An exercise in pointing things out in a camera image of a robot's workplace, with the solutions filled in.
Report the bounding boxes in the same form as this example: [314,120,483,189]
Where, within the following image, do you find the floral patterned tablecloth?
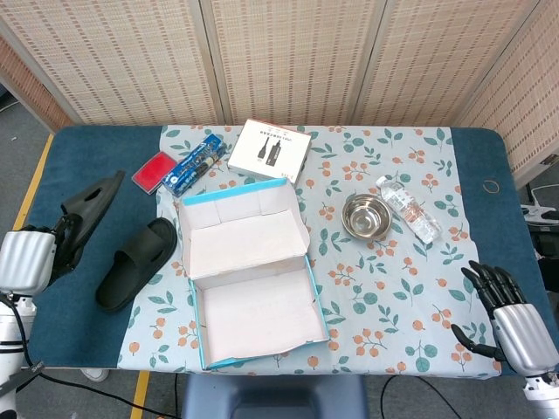
[117,125,503,377]

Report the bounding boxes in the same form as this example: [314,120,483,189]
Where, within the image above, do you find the red stamp pad case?
[131,150,178,196]

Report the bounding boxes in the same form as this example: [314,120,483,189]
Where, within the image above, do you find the black equipment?
[533,222,559,292]

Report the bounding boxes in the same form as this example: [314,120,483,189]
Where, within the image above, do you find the white chair base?
[521,182,559,224]

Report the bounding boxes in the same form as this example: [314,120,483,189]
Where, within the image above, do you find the black slipper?
[95,216,179,313]
[45,170,127,287]

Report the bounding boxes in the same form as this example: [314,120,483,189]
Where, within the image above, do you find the white product box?
[226,119,313,182]

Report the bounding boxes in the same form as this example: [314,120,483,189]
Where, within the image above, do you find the blue cardboard shoe box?
[176,177,331,371]

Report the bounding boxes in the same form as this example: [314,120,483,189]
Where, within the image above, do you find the blue plastic chair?
[179,373,369,419]

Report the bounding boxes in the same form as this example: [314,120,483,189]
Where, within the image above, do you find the woven bamboo screen panel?
[353,0,542,128]
[0,0,226,127]
[0,37,73,132]
[458,0,559,189]
[200,0,388,127]

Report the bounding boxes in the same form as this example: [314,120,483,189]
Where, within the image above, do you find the stainless steel bowl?
[341,195,393,241]

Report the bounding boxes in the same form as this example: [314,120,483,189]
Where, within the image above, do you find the clear plastic water bottle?
[376,175,443,245]

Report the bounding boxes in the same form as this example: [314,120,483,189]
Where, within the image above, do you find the black floor cable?
[377,374,453,419]

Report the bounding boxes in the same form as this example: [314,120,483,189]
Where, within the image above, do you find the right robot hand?
[451,260,554,376]

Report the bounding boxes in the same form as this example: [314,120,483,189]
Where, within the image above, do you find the blue marker pack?
[161,134,228,198]

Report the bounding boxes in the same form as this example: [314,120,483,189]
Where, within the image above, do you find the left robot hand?
[0,216,79,296]

